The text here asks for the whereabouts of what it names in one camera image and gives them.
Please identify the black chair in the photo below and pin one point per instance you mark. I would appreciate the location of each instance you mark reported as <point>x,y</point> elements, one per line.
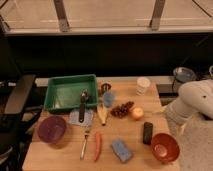
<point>16,119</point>

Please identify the orange-red bowl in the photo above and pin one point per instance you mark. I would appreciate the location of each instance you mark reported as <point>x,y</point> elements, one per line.
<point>165,148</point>

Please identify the orange carrot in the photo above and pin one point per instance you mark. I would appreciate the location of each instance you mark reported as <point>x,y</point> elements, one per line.
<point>98,140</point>

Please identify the light blue cup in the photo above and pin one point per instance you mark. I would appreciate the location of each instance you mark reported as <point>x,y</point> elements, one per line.
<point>108,99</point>

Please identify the bunch of dark grapes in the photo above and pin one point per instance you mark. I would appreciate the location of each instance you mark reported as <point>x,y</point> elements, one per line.
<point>122,110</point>

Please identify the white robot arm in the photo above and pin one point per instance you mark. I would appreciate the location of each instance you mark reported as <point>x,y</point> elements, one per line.
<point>193,97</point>

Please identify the blue sponge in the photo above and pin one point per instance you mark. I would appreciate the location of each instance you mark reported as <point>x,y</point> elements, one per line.
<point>121,150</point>

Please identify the purple bowl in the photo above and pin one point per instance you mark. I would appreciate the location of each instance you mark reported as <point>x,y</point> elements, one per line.
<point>52,129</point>

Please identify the glass bowl in background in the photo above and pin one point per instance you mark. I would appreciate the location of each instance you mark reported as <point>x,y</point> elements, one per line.
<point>183,74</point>

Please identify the silver fork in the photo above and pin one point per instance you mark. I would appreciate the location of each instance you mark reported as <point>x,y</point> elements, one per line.
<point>86,135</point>

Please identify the black handled ice cream scoop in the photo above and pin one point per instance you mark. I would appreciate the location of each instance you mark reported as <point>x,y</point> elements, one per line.
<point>83,100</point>

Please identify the green plastic tray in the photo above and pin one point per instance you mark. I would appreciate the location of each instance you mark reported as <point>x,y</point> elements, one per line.
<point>63,93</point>

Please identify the grey blue cloth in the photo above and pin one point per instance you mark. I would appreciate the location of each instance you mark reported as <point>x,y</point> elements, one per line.
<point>74,118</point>

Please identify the black rectangular block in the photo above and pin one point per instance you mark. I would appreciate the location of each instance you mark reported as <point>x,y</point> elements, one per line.
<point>147,133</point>

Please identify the banana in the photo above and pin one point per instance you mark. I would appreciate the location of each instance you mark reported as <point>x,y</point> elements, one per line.
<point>102,114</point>

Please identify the white cup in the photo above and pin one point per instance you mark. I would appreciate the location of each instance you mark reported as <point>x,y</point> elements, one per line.
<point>143,83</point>

